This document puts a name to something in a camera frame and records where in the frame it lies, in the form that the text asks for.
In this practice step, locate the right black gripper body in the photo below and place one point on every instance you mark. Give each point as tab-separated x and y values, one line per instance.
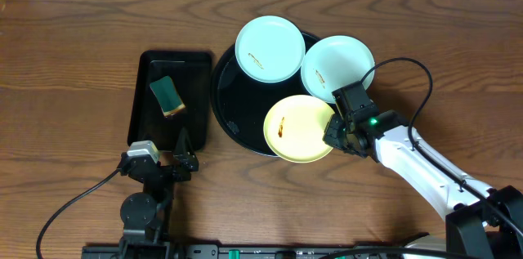
336	135

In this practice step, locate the green yellow sponge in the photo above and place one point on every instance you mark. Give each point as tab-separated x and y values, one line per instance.
167	96

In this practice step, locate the round black tray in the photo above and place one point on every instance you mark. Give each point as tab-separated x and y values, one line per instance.
240	103

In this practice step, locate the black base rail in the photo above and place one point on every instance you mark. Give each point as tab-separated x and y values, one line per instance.
206	251

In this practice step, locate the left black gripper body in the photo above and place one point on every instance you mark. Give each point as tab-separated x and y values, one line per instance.
159	171

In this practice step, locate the light blue plate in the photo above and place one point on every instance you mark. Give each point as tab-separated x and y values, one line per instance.
270	49
334	62

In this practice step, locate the rectangular black tray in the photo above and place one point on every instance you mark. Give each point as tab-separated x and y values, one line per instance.
190	72

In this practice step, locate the yellow plate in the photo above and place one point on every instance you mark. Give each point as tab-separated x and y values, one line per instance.
294	128

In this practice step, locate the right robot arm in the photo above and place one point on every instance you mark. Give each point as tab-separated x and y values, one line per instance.
480	221

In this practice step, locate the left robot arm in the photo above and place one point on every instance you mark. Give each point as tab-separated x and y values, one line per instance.
145	215

